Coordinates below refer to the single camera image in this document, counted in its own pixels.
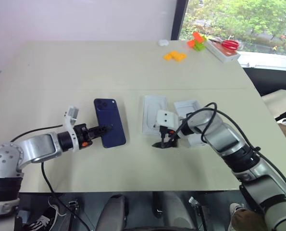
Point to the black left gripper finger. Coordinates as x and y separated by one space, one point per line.
100 128
97 134

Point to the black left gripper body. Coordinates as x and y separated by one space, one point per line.
81 136

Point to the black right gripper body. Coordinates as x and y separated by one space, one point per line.
165 132

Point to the dark blue smartphone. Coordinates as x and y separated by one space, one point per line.
109 113

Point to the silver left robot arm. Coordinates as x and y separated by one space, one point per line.
37 146

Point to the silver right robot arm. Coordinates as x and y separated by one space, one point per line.
227 139

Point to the white phone box base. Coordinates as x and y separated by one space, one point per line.
150 110

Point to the white phone box lid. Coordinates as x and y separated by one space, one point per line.
186 107

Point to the white box with orange print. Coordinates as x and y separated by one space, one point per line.
225 55

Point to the yellow toy building blocks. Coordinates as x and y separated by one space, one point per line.
176 56

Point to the dark rounded shape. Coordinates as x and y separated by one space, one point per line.
115 211

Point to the small white earbuds case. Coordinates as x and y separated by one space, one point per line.
163 42

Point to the white shoe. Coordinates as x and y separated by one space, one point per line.
235 209

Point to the orange toy block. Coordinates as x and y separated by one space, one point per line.
191 43
197 36

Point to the black sneaker with white laces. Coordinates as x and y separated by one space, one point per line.
43 220

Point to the green toy block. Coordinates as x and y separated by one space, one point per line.
201 46

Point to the person's brown trouser leg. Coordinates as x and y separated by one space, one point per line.
246 220

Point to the beige seat cushion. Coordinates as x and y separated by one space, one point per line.
279 97

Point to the white window sill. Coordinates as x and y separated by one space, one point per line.
265 60

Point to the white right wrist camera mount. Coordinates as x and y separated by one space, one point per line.
166 119

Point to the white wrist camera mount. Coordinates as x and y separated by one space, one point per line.
69 125
166 119

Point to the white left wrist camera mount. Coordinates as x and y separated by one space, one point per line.
69 125

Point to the dark window frame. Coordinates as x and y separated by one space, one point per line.
178 19

